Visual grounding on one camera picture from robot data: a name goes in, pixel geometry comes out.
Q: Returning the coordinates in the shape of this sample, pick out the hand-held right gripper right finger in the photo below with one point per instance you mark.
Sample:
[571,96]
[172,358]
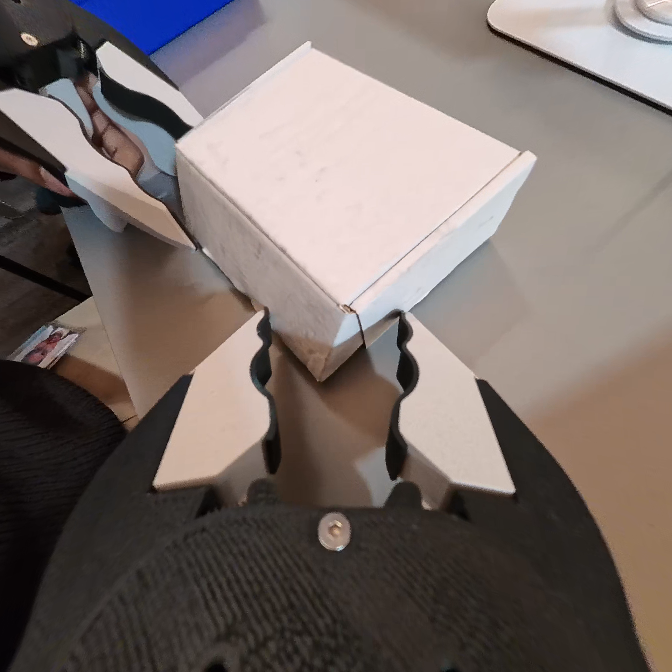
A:
[451,435]

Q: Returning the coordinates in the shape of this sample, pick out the grey desk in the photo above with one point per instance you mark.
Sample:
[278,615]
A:
[551,262]

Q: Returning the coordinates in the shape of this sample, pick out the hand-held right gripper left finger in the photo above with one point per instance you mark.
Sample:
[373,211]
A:
[215,425]

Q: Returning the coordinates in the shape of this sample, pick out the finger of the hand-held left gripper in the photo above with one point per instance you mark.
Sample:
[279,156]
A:
[136,78]
[52,131]

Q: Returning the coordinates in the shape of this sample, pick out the printed photo card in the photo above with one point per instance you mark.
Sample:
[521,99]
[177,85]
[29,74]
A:
[47,346]

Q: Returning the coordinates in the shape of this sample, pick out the white stand with wooden board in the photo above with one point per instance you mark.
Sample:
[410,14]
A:
[577,42]

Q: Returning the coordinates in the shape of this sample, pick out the person's left hand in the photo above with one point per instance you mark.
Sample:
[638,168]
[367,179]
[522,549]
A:
[36,170]

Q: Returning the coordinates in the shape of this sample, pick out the white cardboard mailer box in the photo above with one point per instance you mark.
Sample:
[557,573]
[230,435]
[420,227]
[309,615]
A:
[341,183]

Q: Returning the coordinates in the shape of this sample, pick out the blue plastic bin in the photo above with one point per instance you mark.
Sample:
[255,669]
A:
[157,21]

